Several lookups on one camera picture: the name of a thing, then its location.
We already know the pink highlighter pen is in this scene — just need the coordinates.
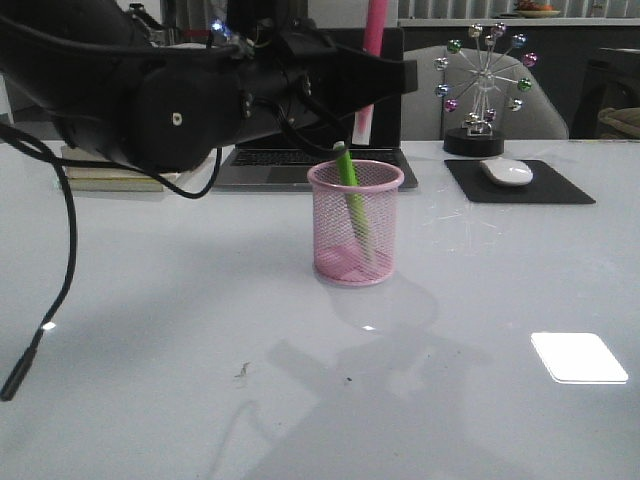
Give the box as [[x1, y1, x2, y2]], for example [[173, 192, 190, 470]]
[[352, 0, 388, 145]]

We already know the ferris wheel desk ornament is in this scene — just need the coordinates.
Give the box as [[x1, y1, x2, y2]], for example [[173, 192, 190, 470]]
[[432, 22, 538, 157]]

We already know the right grey armchair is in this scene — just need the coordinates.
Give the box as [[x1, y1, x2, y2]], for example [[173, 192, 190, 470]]
[[401, 45, 569, 140]]

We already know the white computer mouse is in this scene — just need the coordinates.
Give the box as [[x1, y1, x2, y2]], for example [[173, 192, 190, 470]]
[[479, 158, 534, 186]]

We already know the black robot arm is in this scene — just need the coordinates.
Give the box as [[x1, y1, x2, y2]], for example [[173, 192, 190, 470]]
[[1, 1, 417, 173]]

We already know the fruit bowl on counter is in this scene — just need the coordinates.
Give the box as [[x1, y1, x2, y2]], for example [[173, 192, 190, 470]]
[[514, 0, 560, 19]]

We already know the bottom pale green book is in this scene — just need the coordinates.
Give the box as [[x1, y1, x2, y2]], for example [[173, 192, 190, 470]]
[[64, 167, 167, 192]]

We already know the green highlighter pen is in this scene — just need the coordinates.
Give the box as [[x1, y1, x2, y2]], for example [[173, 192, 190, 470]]
[[333, 141, 374, 262]]

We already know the pink mesh pen holder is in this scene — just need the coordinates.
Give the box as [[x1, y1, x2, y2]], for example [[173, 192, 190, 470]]
[[307, 160, 404, 286]]

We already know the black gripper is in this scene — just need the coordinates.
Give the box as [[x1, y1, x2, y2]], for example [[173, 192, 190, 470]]
[[219, 1, 418, 145]]

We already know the middle white book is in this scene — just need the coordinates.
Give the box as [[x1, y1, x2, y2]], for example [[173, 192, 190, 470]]
[[61, 145, 156, 183]]

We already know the black mouse pad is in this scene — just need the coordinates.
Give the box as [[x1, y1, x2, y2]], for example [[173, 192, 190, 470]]
[[444, 159, 596, 205]]

